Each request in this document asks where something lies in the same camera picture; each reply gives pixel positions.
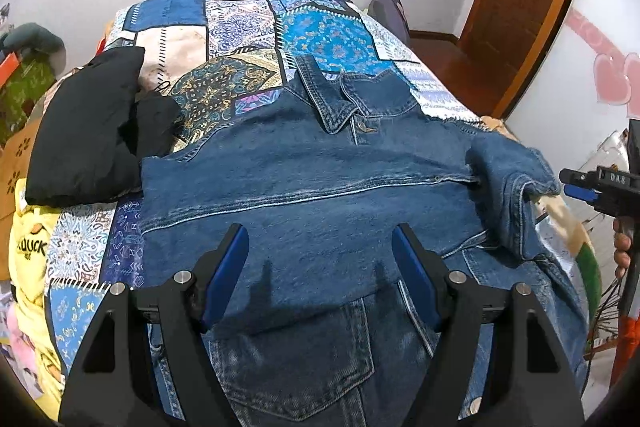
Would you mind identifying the blue patchwork blanket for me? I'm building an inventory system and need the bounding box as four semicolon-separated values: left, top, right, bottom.
45;0;601;408

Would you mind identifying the pink heart wall sticker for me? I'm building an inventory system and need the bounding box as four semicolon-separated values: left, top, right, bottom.
570;7;640;120

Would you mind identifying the grey bag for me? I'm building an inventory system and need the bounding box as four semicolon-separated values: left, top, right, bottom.
367;0;412;50

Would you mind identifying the orange pole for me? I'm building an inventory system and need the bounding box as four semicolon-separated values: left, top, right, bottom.
609;267;640;385

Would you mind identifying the cream printed bedsheet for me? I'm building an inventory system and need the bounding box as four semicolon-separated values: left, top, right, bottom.
532;194;603;325

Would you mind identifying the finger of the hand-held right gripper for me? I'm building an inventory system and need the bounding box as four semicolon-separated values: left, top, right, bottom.
559;167;601;188
563;183;601;208

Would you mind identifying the green patterned cloth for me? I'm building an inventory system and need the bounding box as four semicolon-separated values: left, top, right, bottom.
0;56;57;144

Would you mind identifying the yellow duck print cloth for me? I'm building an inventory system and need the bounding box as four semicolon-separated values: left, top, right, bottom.
10;179;68;423

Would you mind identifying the orange box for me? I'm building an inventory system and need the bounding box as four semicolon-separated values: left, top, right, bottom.
0;51;22;92

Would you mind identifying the person's right hand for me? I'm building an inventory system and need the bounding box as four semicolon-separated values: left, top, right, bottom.
612;217;635;280

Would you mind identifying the black garment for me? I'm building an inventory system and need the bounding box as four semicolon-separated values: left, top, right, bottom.
24;47;183;208

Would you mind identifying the blue denim jacket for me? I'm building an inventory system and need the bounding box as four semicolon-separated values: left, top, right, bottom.
140;54;591;427

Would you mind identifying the grey cloth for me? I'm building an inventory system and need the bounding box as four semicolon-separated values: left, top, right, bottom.
0;23;68;72

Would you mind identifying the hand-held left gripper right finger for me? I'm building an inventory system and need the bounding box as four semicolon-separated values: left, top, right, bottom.
391;223;586;427

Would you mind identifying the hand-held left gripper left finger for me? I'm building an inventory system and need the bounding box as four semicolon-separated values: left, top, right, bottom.
59;223;250;427

